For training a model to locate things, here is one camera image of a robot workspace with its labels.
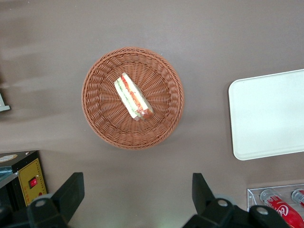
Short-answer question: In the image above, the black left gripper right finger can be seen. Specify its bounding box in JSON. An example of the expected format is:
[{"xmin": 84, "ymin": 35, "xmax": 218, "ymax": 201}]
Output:
[{"xmin": 181, "ymin": 172, "xmax": 292, "ymax": 228}]

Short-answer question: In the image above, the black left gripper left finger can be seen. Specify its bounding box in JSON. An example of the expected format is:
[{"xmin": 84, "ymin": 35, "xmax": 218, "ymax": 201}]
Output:
[{"xmin": 0, "ymin": 172, "xmax": 86, "ymax": 228}]

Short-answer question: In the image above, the triangle sandwich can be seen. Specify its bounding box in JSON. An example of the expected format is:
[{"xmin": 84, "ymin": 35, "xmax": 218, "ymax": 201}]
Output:
[{"xmin": 114, "ymin": 73, "xmax": 154, "ymax": 123}]

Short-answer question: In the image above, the round brown wicker basket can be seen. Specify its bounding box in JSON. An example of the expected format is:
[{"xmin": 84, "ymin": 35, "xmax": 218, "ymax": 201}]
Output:
[{"xmin": 81, "ymin": 46, "xmax": 185, "ymax": 151}]

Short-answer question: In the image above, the white rectangular tray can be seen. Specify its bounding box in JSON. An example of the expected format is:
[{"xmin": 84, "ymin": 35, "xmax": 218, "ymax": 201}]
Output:
[{"xmin": 228, "ymin": 68, "xmax": 304, "ymax": 162}]

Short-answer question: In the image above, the black box with yellow label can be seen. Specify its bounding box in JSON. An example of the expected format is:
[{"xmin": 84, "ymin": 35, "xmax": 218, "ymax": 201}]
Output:
[{"xmin": 0, "ymin": 150, "xmax": 48, "ymax": 212}]

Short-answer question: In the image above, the clear acrylic bottle holder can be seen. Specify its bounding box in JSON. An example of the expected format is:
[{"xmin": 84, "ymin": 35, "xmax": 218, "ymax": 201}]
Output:
[{"xmin": 246, "ymin": 183, "xmax": 304, "ymax": 214}]

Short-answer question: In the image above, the red cola bottle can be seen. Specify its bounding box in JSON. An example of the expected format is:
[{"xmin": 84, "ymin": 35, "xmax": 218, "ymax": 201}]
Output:
[
  {"xmin": 291, "ymin": 188, "xmax": 304, "ymax": 205},
  {"xmin": 259, "ymin": 189, "xmax": 304, "ymax": 228}
]

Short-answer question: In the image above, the grey flat stand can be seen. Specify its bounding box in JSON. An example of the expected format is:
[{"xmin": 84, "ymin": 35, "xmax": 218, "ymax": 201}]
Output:
[{"xmin": 0, "ymin": 92, "xmax": 11, "ymax": 113}]

